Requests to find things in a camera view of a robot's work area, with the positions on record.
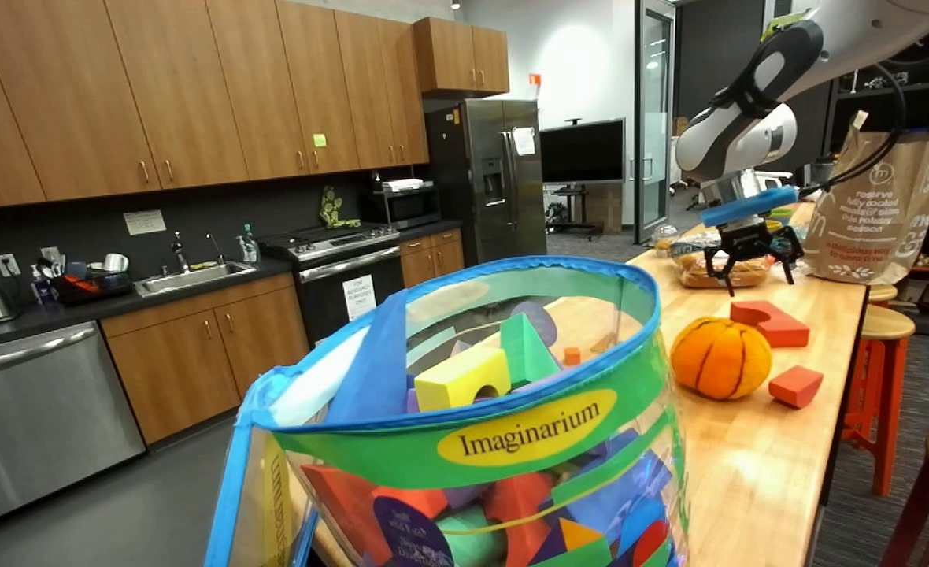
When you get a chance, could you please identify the green foam cylinder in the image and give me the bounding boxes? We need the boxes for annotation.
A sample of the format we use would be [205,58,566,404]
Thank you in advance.
[435,507,507,567]

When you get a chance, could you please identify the chrome faucet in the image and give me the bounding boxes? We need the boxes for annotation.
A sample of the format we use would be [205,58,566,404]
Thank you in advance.
[166,231,193,277]

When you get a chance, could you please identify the stainless steel dishwasher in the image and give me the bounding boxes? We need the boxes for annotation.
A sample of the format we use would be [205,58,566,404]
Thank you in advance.
[0,317,149,533]

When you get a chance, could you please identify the steel kitchen sink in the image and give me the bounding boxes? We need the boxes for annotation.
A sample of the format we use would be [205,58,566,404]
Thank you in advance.
[133,257,257,301]

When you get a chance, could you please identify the clear toy bag blue rim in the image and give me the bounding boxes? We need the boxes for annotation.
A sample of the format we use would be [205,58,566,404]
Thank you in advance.
[200,252,692,567]

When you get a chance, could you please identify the white paper on oven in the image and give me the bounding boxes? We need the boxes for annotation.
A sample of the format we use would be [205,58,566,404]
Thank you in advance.
[340,269,382,324]

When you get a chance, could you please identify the white paper on refrigerator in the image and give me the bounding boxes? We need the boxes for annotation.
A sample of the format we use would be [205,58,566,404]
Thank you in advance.
[511,127,540,160]

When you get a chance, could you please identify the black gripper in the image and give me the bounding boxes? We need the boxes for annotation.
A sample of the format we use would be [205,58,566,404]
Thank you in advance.
[715,217,805,300]

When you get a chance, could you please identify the wooden sink base cabinets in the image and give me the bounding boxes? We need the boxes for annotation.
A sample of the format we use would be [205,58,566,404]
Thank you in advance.
[97,269,312,446]

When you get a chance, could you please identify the brown printed paper bag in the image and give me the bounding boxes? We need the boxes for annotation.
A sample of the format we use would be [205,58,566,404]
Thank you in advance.
[799,129,929,285]

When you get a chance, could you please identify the wooden wall cabinets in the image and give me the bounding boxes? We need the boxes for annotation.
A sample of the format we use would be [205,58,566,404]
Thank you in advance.
[0,0,432,213]

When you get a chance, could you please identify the wooden cabinet above refrigerator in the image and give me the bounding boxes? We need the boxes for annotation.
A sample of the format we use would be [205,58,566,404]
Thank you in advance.
[410,15,514,100]

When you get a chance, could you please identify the dark steel refrigerator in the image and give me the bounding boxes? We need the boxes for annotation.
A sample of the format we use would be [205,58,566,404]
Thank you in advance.
[421,95,550,268]

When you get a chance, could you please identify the white wall plate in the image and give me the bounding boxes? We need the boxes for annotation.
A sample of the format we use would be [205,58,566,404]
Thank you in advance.
[120,208,170,239]

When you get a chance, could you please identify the soap bottle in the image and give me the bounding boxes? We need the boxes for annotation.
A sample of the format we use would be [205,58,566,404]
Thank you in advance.
[232,221,262,268]

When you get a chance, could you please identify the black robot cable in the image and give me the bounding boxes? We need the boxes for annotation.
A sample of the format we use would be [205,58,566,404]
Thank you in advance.
[797,58,914,202]

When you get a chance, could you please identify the blue cloth item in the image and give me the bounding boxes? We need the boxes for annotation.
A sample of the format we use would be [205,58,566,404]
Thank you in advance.
[659,231,726,257]

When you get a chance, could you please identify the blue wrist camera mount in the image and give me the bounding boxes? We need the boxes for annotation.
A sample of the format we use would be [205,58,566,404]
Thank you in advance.
[700,186,802,231]

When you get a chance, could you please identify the bread loaf in plastic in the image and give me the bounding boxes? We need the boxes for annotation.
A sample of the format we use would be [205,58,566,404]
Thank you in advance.
[674,248,778,291]

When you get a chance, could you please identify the green triangle foam block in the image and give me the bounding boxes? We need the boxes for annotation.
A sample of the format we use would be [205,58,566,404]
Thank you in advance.
[496,309,565,391]

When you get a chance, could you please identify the blue foam block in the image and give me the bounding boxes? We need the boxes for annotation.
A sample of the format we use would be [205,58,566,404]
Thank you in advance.
[565,450,676,549]

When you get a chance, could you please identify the red arch foam block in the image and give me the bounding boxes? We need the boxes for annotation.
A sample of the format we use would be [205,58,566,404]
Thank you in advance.
[726,300,811,348]

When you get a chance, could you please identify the narrow wooden base cabinet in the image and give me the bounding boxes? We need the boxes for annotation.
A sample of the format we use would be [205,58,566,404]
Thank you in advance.
[397,227,469,288]

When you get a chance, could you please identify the black stove with oven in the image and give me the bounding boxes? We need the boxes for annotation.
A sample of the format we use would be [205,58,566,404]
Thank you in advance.
[284,221,405,346]

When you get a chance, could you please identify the purple foam block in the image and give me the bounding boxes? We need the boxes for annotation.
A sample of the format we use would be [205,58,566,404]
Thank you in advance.
[507,297,559,348]

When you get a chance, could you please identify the orange toy pumpkin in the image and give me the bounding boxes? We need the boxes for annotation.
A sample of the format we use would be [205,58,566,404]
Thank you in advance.
[667,316,773,404]

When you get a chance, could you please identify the glass door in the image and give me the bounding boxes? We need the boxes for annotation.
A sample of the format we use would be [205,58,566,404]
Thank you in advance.
[633,0,684,246]

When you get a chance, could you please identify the dark blue foam semicircle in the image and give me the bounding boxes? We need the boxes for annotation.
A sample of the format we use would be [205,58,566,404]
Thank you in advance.
[368,493,455,567]

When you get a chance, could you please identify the small green plant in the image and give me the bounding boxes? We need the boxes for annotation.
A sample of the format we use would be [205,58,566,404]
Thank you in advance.
[314,186,361,234]

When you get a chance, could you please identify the red rectangular foam block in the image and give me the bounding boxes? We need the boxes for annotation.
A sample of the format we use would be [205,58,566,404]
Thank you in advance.
[766,362,825,412]

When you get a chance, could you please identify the yellow arch foam block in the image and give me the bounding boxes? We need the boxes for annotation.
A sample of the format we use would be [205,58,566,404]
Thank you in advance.
[410,343,514,415]

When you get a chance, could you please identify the black tv monitor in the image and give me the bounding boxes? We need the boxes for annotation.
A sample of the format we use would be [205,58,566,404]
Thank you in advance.
[537,116,627,186]

